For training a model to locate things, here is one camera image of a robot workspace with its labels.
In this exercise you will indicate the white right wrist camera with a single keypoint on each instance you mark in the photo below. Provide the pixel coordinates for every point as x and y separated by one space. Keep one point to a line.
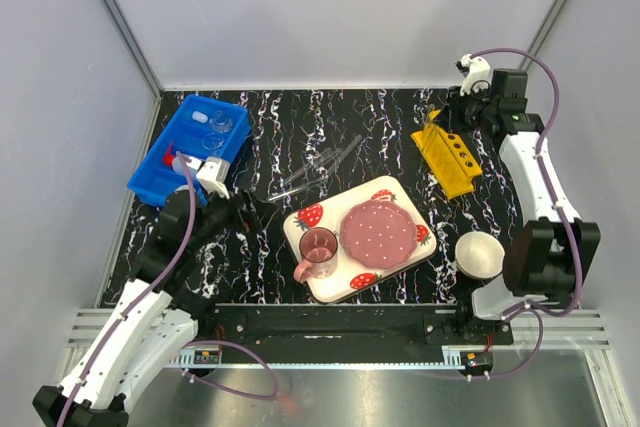
476 73

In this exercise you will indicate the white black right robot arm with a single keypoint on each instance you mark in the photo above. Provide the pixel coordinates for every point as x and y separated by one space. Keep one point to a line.
545 266

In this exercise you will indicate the glass alcohol lamp white cap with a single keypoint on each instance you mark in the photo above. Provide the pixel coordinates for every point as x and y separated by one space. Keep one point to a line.
220 122

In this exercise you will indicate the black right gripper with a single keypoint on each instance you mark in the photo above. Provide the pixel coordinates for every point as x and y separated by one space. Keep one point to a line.
454 104

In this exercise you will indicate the wash bottle with red cap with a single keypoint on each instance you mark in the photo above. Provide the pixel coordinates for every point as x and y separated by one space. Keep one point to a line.
191 164

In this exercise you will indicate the pink ghost pattern mug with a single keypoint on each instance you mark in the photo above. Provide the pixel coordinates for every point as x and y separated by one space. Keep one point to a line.
318 248

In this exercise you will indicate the small clear glass beaker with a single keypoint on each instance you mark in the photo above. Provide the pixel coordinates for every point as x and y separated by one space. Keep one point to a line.
213 142

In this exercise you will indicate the yellow test tube rack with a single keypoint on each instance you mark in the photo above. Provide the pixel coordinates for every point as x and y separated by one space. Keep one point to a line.
450 161

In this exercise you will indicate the cream ceramic bowl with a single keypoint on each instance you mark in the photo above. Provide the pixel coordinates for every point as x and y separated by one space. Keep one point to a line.
479 255

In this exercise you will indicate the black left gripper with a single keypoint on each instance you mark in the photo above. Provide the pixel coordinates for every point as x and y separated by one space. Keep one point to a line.
244 220

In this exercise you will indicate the pink polka dot plate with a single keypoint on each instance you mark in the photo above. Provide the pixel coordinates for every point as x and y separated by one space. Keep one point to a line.
379 235

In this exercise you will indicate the blue plastic compartment bin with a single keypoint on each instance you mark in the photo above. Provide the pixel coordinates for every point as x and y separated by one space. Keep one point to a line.
153 181

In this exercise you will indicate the strawberry pattern white tray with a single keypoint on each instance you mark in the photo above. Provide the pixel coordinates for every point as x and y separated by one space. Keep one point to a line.
351 277

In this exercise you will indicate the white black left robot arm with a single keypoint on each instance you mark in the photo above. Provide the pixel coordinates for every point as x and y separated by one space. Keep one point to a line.
156 315

